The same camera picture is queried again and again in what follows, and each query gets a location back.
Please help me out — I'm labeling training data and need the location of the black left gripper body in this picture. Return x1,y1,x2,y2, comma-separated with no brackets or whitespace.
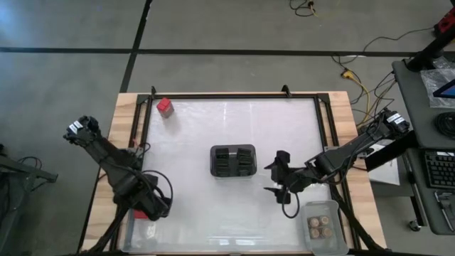
141,193,171,222

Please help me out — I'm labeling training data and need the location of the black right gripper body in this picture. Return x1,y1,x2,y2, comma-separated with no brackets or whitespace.
279,166,309,193

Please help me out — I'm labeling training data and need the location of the clear plastic bin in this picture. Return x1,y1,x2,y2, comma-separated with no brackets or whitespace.
122,208,168,254

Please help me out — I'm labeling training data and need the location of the light grey plastic bin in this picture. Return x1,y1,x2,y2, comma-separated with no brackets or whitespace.
300,199,351,256

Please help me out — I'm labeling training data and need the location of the dark grey translucent bin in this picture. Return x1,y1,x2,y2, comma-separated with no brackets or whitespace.
209,144,257,178

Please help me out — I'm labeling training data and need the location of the white paper sheet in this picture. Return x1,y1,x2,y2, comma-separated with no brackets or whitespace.
369,158,401,186

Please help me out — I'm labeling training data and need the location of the grey desk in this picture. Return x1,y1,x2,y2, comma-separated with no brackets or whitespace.
390,58,455,235

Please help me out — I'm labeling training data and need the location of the black metal stand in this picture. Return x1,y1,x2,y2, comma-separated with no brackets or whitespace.
0,142,60,256

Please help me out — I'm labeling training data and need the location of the black keyboard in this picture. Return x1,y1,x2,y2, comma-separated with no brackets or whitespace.
424,149,455,190

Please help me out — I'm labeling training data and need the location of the clear plastic bag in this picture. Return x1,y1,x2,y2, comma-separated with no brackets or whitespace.
420,67,455,110

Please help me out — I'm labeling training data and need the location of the blue screen tablet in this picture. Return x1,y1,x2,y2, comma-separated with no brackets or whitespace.
432,78,455,99

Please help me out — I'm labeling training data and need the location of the black stand pole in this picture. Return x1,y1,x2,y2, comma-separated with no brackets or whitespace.
406,33,455,72

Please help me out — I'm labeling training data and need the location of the red and black device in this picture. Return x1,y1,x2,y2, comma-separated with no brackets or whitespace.
436,6,455,35

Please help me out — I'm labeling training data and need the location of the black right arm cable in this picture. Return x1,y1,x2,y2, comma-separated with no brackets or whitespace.
282,191,301,220

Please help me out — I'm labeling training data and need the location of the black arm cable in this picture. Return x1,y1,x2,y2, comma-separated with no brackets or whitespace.
282,191,301,220
140,142,174,209

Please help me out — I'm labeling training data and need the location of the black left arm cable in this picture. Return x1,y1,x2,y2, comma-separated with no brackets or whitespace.
140,142,174,209

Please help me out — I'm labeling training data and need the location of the black metal table frame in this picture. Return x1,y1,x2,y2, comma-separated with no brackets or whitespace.
76,85,388,256

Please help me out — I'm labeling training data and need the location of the yellow extension cord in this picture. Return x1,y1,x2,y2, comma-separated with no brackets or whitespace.
340,69,373,124

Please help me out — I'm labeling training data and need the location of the black floor cable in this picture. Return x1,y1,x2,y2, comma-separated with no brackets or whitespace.
288,0,318,18

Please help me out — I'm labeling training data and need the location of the coiled black cable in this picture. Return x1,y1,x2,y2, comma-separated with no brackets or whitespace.
434,112,455,140

